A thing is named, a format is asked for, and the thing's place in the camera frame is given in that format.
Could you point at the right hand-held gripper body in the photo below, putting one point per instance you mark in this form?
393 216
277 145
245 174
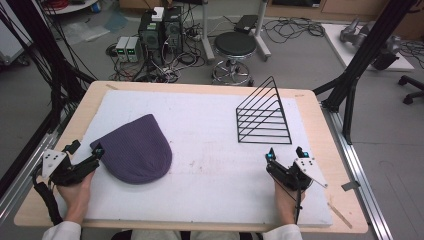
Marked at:
301 173

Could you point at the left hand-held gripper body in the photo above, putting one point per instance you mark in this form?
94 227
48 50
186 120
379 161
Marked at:
53 163

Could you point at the purple knitted beanie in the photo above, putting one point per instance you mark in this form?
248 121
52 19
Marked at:
138 153

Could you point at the person's right hand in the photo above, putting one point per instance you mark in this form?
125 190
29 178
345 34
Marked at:
286 206

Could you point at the person's left hand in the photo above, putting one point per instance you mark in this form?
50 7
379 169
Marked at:
75 200

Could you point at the grey tape piece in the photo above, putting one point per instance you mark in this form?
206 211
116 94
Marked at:
350 186

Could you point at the thin wooden stick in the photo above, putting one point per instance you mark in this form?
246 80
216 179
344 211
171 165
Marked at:
340 215

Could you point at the white foam mat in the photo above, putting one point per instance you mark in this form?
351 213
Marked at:
213 173

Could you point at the grey bench power supply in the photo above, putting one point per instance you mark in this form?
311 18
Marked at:
133 49
122 48

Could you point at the white floor platform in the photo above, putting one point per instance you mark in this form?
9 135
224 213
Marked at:
343 50

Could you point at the person's lap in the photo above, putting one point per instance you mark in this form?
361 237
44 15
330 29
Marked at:
186 235

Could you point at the black round stool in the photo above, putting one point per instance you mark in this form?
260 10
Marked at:
235 45

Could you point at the white metal stand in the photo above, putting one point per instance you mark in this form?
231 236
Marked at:
261 36

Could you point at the white cabinet on wheels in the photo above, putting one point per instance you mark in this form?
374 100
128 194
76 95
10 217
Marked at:
10 40

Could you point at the black office chair base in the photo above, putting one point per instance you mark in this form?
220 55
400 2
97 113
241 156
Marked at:
411 88

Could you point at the black computer tower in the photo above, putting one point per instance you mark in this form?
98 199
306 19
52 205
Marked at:
150 36
173 30

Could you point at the flat black box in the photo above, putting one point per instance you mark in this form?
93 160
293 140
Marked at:
246 23

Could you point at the white round table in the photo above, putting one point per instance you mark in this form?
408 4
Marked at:
71 6

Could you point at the white box device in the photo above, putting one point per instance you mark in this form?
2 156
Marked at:
158 13

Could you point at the aluminium rail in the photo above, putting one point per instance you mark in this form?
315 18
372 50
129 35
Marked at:
23 176
363 186

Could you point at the black metal frame post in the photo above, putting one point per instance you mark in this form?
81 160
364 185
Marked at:
36 50
363 60

